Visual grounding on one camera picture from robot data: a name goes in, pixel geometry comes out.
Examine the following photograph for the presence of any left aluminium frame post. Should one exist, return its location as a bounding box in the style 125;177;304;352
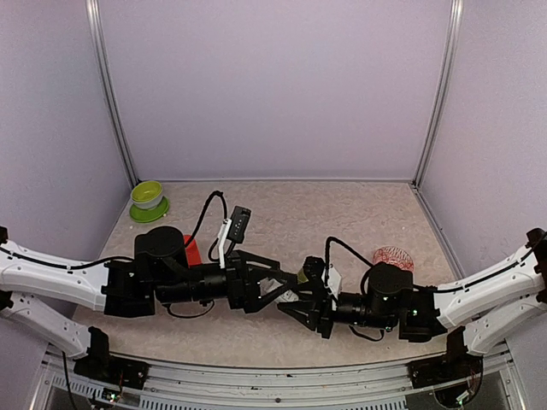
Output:
85;0;140;187

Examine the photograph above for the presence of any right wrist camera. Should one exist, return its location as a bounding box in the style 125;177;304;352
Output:
303;256;342;300

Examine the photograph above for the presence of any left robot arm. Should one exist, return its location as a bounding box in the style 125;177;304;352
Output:
1;207;297;380

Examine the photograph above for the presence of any aluminium frame post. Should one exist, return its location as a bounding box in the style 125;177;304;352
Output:
412;0;464;190
85;0;140;187

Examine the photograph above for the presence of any red patterned bowl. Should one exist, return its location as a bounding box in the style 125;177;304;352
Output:
373;246;415;272

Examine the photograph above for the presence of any orange pill bottle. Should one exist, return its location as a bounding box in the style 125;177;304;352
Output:
184;235;203;267

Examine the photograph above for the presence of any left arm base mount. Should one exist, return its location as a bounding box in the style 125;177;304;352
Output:
74;355;150;390

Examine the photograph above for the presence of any green weekly pill organizer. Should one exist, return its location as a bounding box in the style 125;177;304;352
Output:
297;268;309;284

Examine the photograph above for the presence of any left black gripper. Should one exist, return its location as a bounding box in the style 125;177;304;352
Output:
155;250;298;314

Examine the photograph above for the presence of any right aluminium frame post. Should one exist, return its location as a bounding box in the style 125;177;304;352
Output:
412;0;464;190

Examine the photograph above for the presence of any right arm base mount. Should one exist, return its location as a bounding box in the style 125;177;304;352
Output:
407;355;483;389

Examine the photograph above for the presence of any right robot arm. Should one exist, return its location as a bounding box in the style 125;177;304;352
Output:
278;228;546;379

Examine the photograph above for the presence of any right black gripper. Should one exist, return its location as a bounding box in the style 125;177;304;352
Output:
278;282;397;341

